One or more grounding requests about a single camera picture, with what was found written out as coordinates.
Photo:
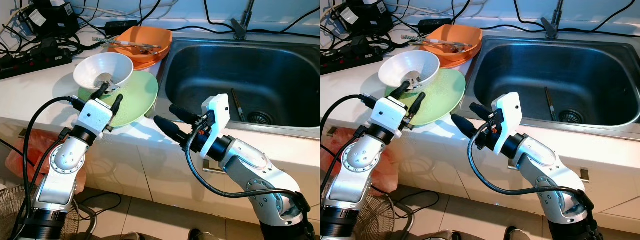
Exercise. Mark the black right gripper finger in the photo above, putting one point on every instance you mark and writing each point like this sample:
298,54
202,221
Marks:
185,115
467,127
172,131
482,112

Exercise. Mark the white ribbed bowl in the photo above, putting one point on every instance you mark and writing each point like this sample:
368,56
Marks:
100,65
405,65

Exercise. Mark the dark chopstick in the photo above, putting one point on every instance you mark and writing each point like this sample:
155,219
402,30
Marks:
238,105
550,102

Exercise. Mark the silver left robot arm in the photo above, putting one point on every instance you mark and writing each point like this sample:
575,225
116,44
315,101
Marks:
362,160
65,160

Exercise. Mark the long patterned kitchen utensil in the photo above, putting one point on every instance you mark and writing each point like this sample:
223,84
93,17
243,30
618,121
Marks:
414,38
105,39

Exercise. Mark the light green plate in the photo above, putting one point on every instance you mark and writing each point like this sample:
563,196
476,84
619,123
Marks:
140,95
445,95

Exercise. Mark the orange square plate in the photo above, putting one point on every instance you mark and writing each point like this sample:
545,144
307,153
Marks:
145,64
455,63

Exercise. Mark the orange plastic bag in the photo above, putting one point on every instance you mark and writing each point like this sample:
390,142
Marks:
385,175
20,160

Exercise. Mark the black power strip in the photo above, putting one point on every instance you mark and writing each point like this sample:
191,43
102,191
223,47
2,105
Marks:
350,60
35,62

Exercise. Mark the stainless steel sink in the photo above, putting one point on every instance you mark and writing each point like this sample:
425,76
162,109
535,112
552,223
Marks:
530,65
220,65

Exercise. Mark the round sink drain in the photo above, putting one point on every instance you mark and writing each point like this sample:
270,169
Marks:
260,118
570,116

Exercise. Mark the small black power adapter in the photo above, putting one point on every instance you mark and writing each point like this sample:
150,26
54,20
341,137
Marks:
434,25
120,26

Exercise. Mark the orange square bowl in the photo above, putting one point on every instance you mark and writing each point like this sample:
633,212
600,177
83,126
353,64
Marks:
462,34
150,35

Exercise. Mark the black charger box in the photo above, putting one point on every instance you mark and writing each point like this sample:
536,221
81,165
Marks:
52,20
367,17

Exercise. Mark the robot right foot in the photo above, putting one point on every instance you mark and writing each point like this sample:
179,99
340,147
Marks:
204,235
519,234

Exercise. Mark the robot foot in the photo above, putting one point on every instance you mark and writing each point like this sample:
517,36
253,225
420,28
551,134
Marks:
519,234
442,236
204,235
125,236

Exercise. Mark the metal faucet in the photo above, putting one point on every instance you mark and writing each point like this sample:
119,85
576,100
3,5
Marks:
240,30
551,29

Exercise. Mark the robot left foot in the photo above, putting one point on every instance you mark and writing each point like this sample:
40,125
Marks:
125,236
442,236

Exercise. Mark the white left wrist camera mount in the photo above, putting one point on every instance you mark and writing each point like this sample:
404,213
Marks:
392,115
95,116

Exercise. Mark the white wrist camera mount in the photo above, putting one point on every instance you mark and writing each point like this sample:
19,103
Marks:
95,116
392,115
217,112
507,110

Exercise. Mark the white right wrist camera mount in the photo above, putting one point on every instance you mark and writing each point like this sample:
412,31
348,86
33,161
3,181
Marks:
507,110
217,112

